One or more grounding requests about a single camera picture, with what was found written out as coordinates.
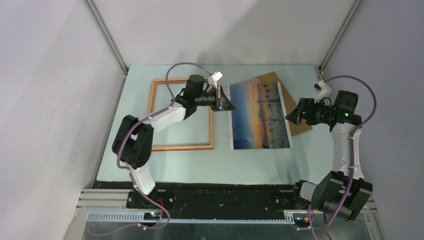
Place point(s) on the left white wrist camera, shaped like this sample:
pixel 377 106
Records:
pixel 214 78

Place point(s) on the right aluminium corner post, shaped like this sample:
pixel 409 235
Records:
pixel 340 33

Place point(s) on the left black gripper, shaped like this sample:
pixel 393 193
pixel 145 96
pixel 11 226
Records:
pixel 226 104

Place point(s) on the left aluminium corner post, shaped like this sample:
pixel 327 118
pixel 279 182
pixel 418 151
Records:
pixel 106 34

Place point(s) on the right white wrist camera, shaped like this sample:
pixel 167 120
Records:
pixel 323 91

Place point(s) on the sunset photo print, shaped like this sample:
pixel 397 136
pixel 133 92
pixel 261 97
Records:
pixel 261 142

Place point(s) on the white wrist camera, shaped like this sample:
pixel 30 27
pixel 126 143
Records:
pixel 214 78
pixel 323 91

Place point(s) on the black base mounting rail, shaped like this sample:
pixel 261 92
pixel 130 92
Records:
pixel 211 200

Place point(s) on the aluminium corner post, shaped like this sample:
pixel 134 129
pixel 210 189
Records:
pixel 106 34
pixel 340 33

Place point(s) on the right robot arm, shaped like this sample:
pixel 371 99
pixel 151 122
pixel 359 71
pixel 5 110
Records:
pixel 343 191

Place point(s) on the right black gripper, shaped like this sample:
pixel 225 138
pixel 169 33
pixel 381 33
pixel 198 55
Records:
pixel 305 104

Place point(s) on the wooden picture frame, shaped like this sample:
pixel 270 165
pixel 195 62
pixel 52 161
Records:
pixel 194 133

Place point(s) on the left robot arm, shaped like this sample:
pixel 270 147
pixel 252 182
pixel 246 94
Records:
pixel 133 143

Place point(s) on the grey cable duct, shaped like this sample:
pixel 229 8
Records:
pixel 150 217

